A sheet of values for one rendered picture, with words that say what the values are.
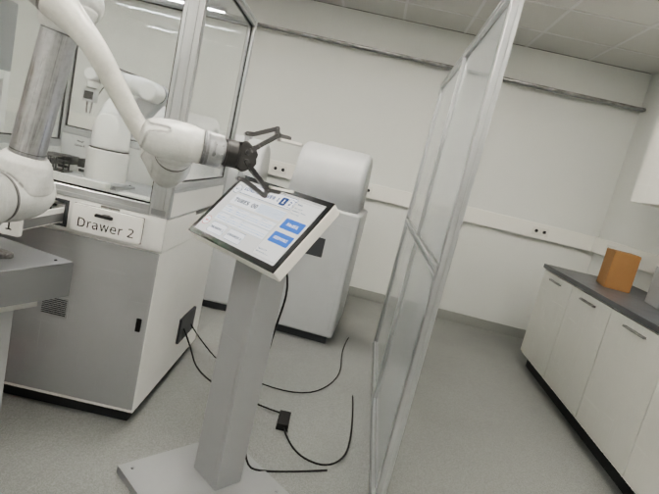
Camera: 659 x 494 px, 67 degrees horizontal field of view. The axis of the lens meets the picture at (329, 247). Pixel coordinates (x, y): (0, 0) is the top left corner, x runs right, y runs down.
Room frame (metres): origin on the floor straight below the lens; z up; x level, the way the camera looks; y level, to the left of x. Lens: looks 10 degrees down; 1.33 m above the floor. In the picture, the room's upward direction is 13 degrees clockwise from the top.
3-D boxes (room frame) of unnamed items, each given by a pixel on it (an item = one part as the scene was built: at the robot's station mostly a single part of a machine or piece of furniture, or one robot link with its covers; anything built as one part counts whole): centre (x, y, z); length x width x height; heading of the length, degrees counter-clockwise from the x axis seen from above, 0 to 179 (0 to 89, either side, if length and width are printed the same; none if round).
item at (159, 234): (2.47, 1.19, 0.87); 1.02 x 0.95 x 0.14; 91
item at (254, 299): (1.73, 0.26, 0.51); 0.50 x 0.45 x 1.02; 137
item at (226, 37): (2.48, 0.70, 1.52); 0.87 x 0.01 x 0.86; 1
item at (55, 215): (1.91, 1.22, 0.86); 0.40 x 0.26 x 0.06; 1
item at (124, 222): (1.99, 0.91, 0.87); 0.29 x 0.02 x 0.11; 91
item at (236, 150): (1.38, 0.30, 1.29); 0.09 x 0.07 x 0.08; 113
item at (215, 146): (1.35, 0.37, 1.29); 0.09 x 0.06 x 0.09; 23
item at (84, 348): (2.47, 1.18, 0.40); 1.03 x 0.95 x 0.80; 91
